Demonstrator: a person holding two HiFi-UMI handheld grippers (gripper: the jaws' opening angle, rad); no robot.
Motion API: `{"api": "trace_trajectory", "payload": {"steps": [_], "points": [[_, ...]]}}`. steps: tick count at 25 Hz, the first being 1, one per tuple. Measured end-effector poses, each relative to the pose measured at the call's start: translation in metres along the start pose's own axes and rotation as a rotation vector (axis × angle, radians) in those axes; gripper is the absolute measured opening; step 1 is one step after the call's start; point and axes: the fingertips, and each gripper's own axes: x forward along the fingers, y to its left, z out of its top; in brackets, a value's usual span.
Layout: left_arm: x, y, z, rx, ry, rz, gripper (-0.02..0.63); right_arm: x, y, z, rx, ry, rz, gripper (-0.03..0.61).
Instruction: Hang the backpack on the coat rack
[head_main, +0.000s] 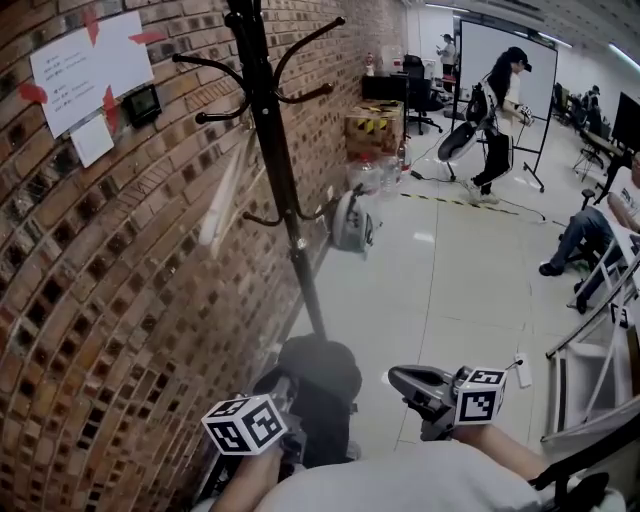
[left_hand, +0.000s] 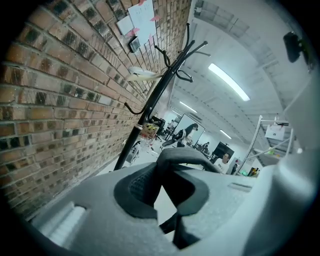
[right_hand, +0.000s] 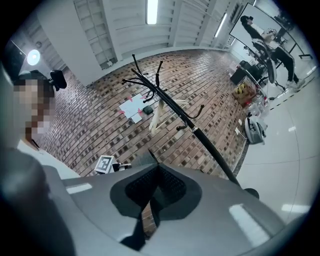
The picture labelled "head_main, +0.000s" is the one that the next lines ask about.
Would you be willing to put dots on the black and white tilted chair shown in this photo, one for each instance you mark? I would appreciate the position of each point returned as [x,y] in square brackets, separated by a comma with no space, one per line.
[457,140]

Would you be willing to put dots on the black office chair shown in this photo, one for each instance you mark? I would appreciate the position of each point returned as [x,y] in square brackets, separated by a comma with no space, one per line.
[419,95]

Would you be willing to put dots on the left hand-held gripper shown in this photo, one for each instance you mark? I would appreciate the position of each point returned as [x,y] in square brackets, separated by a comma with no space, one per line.
[245,425]

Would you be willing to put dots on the cardboard boxes with striped tape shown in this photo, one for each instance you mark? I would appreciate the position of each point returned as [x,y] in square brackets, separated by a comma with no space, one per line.
[372,127]

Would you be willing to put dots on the small white paper note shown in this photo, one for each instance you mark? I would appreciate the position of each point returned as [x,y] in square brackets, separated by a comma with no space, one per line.
[92,141]

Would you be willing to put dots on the person's right forearm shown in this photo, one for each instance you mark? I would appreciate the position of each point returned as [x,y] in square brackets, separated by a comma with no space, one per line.
[500,450]

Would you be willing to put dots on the large white paper sheet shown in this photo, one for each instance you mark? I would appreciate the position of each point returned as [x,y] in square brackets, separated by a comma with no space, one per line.
[90,70]

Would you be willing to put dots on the ceiling light strip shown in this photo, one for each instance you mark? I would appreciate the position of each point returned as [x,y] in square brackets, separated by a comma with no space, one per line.
[547,39]
[625,52]

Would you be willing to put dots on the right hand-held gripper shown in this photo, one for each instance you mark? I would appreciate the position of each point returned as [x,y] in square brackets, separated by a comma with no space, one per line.
[475,405]

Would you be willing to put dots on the yellow and black floor tape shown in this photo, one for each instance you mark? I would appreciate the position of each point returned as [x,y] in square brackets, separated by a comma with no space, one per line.
[450,200]

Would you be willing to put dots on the white metal frame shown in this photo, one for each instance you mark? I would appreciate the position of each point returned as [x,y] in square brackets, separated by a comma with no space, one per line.
[580,345]

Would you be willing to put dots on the person's grey shirt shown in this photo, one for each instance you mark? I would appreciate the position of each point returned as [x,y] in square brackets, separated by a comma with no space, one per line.
[400,485]

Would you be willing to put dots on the black monitor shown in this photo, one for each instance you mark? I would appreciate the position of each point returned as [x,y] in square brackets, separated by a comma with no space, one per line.
[627,120]

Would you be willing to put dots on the black coat rack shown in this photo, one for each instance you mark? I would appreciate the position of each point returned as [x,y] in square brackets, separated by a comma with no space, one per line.
[266,130]

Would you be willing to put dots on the black cabinet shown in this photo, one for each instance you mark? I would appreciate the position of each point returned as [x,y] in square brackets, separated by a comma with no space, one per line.
[382,87]

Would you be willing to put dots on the rolling whiteboard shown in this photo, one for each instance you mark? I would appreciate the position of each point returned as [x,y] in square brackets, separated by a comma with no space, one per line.
[540,70]

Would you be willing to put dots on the person's left forearm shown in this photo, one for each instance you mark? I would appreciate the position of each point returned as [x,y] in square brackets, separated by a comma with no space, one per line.
[252,475]

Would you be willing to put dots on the white power strip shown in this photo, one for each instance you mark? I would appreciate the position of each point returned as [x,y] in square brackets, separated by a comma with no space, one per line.
[523,370]

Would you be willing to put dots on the large clear water jug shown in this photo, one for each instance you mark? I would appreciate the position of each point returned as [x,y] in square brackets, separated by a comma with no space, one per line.
[365,175]

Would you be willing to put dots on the clear plastic bottle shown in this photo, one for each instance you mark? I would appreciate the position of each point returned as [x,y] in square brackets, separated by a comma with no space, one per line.
[391,177]

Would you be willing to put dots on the black wall-mounted display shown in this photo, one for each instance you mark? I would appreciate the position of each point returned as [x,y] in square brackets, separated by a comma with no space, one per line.
[142,105]

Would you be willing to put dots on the red tape piece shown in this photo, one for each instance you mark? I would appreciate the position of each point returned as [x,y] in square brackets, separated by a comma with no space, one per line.
[147,37]
[32,93]
[111,107]
[91,25]

